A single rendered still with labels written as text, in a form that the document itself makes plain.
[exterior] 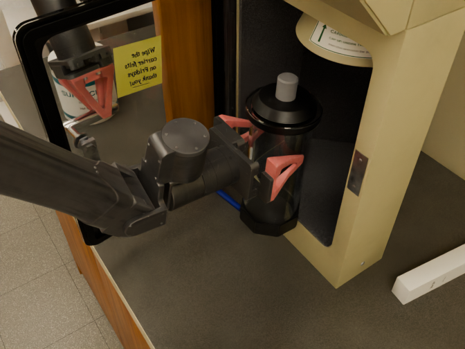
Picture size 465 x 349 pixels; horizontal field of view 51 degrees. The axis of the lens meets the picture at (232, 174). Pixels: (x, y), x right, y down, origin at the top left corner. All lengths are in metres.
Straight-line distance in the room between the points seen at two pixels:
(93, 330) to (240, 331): 1.18
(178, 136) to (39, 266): 1.64
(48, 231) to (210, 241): 1.44
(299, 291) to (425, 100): 0.38
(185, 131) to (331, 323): 0.41
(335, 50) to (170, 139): 0.24
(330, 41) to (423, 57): 0.12
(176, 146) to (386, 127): 0.25
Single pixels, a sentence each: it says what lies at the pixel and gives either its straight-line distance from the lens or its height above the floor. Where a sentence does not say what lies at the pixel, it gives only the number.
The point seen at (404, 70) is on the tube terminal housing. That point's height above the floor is 1.36.
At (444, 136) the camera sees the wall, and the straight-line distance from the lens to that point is 1.13.
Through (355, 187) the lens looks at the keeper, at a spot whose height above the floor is 1.18.
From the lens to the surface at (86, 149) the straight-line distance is 0.70.
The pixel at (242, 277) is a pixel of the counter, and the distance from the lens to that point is 0.85.
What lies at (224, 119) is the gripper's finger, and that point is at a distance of 0.70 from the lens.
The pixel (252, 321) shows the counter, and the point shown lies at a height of 0.94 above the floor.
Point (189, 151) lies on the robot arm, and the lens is 0.55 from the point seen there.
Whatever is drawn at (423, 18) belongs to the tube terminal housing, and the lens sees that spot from 0.55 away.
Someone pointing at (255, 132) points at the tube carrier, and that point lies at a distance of 0.68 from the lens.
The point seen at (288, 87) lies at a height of 1.28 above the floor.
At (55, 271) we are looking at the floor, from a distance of 2.11.
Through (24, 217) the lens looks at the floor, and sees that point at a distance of 2.36.
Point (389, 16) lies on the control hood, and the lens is 0.50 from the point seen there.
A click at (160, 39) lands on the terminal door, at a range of 0.71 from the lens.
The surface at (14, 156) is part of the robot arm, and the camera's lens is 0.46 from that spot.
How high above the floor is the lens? 1.65
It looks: 44 degrees down
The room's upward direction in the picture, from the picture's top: straight up
